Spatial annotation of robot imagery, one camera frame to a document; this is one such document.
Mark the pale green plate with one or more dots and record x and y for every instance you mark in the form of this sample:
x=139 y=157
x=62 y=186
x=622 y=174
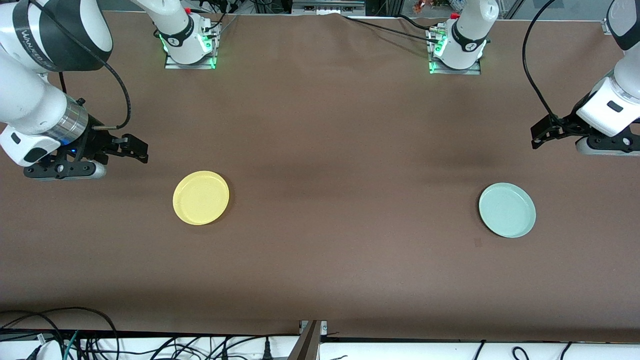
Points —
x=507 y=210

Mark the aluminium profile post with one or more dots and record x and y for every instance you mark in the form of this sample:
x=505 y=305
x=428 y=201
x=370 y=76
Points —
x=307 y=342

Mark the aluminium frame corner bracket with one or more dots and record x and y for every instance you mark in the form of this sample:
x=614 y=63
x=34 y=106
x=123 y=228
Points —
x=607 y=26

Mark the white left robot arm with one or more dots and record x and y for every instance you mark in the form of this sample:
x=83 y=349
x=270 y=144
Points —
x=467 y=35

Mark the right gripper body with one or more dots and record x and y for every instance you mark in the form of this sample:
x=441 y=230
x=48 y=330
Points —
x=96 y=141

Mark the grey metal box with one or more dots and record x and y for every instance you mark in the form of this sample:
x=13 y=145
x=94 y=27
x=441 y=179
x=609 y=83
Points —
x=327 y=7

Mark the yellow plate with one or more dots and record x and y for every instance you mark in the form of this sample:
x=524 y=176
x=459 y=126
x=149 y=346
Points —
x=201 y=198

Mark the orange background object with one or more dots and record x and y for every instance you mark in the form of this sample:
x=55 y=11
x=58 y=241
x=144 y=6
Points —
x=419 y=6

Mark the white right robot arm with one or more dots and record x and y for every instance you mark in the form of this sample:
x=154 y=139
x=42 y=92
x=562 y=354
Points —
x=30 y=100

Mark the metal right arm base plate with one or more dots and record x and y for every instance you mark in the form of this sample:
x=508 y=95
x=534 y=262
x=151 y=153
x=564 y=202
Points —
x=172 y=65

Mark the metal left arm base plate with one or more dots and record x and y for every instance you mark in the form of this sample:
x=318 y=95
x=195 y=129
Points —
x=475 y=71

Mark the brown table cover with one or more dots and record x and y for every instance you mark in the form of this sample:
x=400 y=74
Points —
x=325 y=150

